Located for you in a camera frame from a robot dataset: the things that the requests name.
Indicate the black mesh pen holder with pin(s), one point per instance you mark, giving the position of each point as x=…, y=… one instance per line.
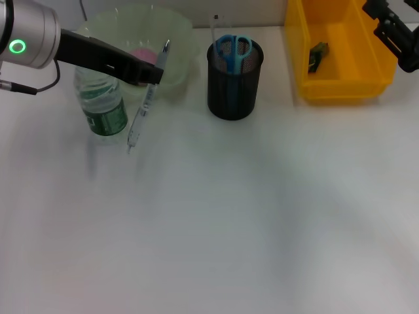
x=234, y=91

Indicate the clear water bottle green label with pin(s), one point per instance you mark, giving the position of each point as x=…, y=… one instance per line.
x=104, y=117

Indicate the white and silver left arm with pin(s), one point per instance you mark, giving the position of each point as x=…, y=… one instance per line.
x=29, y=32

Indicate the yellow plastic bin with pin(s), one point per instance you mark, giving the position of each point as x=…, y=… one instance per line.
x=343, y=49

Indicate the pink peach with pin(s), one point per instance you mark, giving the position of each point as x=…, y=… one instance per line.
x=145, y=54

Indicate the clear plastic ruler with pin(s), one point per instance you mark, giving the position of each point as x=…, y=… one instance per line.
x=219, y=26

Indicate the blue scissors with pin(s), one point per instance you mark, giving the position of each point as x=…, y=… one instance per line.
x=233, y=52

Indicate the green plastic wrapper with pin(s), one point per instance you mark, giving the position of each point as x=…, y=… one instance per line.
x=319, y=49

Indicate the green translucent fruit bowl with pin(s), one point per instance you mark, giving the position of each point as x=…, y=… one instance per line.
x=176, y=39

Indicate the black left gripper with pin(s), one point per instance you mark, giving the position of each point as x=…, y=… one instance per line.
x=88, y=54

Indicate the grey pen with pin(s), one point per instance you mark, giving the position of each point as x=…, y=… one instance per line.
x=144, y=108

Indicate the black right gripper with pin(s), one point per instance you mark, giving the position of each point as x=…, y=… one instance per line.
x=410, y=55

